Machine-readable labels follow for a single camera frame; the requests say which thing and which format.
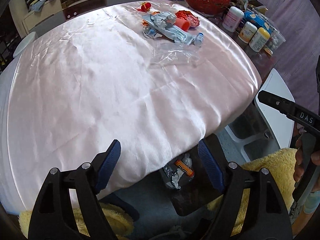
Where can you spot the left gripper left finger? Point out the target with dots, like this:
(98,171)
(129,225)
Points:
(52,216)

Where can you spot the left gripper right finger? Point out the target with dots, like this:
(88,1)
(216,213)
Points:
(266,215)

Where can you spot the orange red snack tube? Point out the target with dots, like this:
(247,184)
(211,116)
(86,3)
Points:
(182,166)

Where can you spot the clear plastic bag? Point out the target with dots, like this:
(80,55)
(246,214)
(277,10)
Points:
(187,160)
(167,54)

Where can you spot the small blue capped bottle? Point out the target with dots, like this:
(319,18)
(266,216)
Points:
(198,40)

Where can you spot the red foil wrapper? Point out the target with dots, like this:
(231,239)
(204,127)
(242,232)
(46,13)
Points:
(188,16)

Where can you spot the blue foil wrapper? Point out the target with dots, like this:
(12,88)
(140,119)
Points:
(173,33)

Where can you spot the blue face mask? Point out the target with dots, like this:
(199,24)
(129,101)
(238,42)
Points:
(150,31)

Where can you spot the orange paper scrap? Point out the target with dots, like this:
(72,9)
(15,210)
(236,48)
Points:
(155,13)

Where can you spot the small red ornament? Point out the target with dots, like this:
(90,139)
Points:
(144,7)

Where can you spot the black trash bin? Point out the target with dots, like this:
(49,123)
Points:
(192,179)

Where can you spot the person's right hand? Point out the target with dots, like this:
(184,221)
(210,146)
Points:
(299,165)

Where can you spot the yellow fluffy blanket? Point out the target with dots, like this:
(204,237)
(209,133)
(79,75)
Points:
(122,222)

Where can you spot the clear plastic storage box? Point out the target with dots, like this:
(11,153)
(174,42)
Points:
(276,38)

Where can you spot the yellow cap white bottle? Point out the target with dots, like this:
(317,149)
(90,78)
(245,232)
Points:
(259,39)

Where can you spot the orange label white bottle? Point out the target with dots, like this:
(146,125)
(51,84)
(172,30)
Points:
(247,32)

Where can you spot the blue snack bag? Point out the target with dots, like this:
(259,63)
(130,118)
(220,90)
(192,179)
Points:
(256,21)

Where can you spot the pink label white bottle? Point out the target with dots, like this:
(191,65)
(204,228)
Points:
(232,19)

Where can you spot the pink satin tablecloth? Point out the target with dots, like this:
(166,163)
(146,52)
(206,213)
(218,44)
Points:
(89,82)

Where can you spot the white round stool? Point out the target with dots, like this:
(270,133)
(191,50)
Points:
(31,37)

